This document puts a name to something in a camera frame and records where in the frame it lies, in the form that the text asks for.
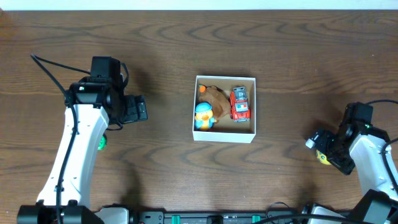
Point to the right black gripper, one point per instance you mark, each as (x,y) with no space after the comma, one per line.
(322,137)

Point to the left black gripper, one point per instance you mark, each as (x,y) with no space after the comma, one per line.
(134,109)

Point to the yellow ball blue letters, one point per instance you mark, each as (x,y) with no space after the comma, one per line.
(322,158)

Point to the green ridged disc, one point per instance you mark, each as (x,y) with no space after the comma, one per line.
(102,143)

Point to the yellow duck toy blue hat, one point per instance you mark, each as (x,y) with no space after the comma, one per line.
(204,117)

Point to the brown plush toy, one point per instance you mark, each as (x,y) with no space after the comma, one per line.
(219,102)

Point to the red toy fire truck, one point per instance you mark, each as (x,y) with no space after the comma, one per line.
(240,111)

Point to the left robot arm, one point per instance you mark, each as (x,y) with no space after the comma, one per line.
(95,104)

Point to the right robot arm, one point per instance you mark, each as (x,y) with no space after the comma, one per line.
(360,146)

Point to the white cardboard box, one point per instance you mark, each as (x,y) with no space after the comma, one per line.
(225,129)

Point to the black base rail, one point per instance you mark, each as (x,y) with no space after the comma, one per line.
(276,213)

